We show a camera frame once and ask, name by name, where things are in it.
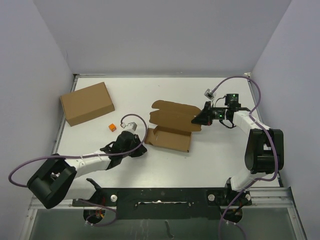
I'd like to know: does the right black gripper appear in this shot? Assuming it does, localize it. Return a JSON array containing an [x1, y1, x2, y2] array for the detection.
[[191, 101, 228, 127]]

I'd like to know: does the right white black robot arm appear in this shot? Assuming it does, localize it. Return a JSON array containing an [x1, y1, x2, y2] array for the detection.
[[191, 93, 284, 205]]

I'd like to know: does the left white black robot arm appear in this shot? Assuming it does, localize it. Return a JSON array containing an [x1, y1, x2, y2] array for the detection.
[[27, 130, 147, 209]]

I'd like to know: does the closed brown cardboard box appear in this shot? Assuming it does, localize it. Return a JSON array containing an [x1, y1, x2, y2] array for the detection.
[[60, 82, 115, 127]]

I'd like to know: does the small orange cube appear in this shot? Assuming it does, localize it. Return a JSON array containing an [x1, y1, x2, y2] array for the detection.
[[108, 123, 117, 132]]

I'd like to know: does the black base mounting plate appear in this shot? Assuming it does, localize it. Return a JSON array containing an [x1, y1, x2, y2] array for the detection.
[[72, 178, 252, 227]]

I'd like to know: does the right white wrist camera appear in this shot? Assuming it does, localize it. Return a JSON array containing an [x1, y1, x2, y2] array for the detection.
[[204, 88, 217, 105]]

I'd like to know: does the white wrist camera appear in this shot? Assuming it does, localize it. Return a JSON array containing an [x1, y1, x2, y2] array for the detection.
[[120, 122, 137, 134], [204, 88, 217, 105]]

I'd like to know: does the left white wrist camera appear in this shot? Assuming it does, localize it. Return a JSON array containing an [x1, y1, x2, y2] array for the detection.
[[120, 122, 137, 134]]

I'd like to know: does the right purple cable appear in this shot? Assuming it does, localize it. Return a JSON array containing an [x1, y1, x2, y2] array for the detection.
[[209, 75, 279, 240]]

